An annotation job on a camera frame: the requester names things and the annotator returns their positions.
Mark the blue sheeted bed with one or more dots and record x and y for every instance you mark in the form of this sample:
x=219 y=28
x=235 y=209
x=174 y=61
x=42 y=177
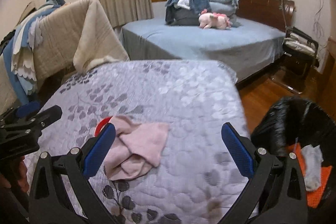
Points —
x=247 y=49

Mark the black metal chair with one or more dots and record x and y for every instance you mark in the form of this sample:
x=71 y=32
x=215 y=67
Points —
x=300 y=56

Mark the black trash bag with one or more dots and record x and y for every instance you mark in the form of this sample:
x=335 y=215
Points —
x=297 y=120

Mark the orange foam net sleeve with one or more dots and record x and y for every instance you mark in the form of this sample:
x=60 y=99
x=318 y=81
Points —
x=313 y=198

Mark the dark wooden headboard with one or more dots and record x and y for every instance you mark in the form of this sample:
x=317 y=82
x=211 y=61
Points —
x=274 y=13

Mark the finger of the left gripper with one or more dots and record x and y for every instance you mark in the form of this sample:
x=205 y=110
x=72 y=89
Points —
x=43 y=119
x=28 y=110

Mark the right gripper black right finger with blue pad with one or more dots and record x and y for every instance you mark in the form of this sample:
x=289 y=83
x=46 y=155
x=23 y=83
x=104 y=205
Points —
x=275 y=191

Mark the grey sock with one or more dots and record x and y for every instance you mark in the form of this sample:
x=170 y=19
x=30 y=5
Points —
x=313 y=162

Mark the blue white scalloped cloth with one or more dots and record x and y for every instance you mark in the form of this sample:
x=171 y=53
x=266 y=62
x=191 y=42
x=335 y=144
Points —
x=18 y=54

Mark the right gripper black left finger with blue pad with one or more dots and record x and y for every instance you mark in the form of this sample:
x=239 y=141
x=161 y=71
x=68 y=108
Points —
x=49 y=201

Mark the purple floral quilted bed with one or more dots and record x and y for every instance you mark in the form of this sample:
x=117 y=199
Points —
x=197 y=180

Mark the person's left hand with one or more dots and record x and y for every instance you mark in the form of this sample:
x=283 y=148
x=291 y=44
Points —
x=19 y=170

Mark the folded blue grey bedding pile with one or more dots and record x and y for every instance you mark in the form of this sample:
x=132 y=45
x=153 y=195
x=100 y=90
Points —
x=187 y=12

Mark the pink plush toy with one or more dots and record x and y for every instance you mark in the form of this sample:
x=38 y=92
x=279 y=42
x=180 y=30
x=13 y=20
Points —
x=209 y=20

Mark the pink knitted sock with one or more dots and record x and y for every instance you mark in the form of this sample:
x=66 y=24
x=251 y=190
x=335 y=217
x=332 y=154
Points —
x=136 y=150

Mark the beige blanket over furniture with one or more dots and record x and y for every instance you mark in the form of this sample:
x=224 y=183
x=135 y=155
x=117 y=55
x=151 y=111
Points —
x=77 y=34

